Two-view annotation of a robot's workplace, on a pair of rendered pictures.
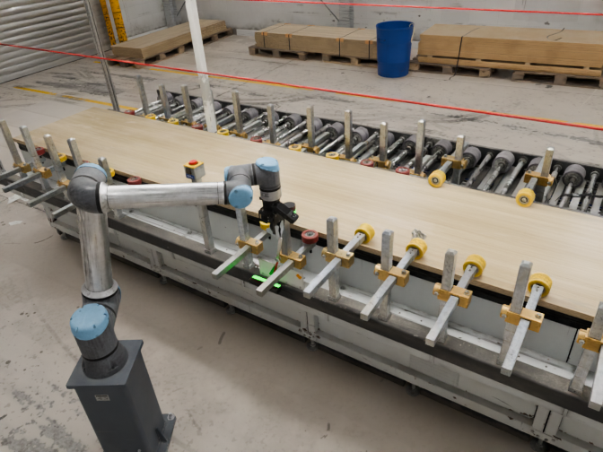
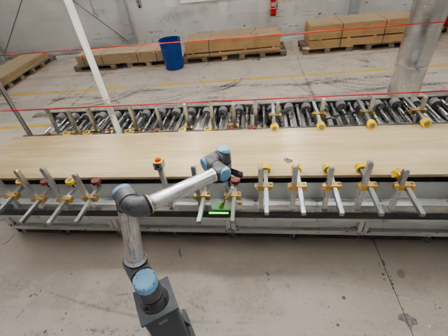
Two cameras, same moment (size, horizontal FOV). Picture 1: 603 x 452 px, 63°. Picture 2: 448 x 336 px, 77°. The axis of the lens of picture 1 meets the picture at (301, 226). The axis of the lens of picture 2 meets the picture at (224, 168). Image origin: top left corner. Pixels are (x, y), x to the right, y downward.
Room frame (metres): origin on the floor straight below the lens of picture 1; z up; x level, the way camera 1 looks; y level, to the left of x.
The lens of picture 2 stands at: (0.42, 0.79, 2.45)
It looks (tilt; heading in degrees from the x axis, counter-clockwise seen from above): 39 degrees down; 334
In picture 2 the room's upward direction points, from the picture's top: 7 degrees counter-clockwise
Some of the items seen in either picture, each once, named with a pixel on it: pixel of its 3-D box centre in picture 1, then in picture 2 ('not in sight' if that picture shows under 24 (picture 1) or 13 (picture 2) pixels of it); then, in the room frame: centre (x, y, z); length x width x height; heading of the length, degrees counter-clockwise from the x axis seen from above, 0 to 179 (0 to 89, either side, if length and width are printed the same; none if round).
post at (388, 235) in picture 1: (386, 279); (293, 189); (1.58, -0.33, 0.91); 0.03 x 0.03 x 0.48; 54
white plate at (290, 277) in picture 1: (280, 273); (227, 206); (1.86, 0.12, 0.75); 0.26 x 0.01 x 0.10; 54
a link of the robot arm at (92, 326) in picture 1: (93, 329); (147, 285); (1.54, 0.90, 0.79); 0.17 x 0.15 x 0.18; 7
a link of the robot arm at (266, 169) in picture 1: (267, 173); (223, 155); (1.80, 0.12, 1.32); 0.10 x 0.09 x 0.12; 97
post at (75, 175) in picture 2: (112, 194); (85, 194); (2.59, 1.09, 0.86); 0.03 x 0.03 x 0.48; 54
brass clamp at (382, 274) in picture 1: (391, 273); (297, 186); (1.56, -0.35, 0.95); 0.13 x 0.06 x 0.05; 54
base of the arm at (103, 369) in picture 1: (102, 353); (153, 296); (1.53, 0.90, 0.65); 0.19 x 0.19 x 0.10
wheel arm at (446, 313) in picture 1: (454, 299); (334, 188); (1.39, -0.55, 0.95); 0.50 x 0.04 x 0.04; 144
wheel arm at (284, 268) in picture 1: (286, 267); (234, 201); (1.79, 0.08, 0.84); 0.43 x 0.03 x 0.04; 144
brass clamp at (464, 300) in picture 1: (451, 293); (331, 186); (1.42, -0.55, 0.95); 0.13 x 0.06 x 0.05; 54
